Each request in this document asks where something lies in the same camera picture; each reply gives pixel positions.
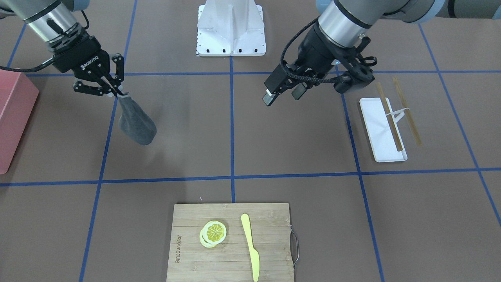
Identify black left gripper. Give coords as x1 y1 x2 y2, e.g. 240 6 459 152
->
264 22 349 107

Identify wooden stick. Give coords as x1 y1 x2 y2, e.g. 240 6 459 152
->
392 76 423 146
376 82 403 152

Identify pink plastic bin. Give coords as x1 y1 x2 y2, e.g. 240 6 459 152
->
0 70 39 175

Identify yellow lemon slices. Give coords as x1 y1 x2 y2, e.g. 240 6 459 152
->
199 220 227 248

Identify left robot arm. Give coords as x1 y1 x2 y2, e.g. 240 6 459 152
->
263 0 500 106

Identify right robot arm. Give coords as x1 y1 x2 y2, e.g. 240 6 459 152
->
1 0 127 98

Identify dark grey cloth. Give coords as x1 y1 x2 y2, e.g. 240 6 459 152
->
117 92 157 146

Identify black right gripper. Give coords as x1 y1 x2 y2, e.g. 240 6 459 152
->
53 37 126 97

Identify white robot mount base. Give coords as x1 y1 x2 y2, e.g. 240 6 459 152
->
196 0 267 57

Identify white rack crossbar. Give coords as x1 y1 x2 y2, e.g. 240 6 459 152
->
386 107 410 124

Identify yellow plastic knife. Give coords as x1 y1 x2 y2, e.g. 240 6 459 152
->
240 213 261 282

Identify white rectangular tray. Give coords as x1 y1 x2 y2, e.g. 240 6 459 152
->
359 98 407 163

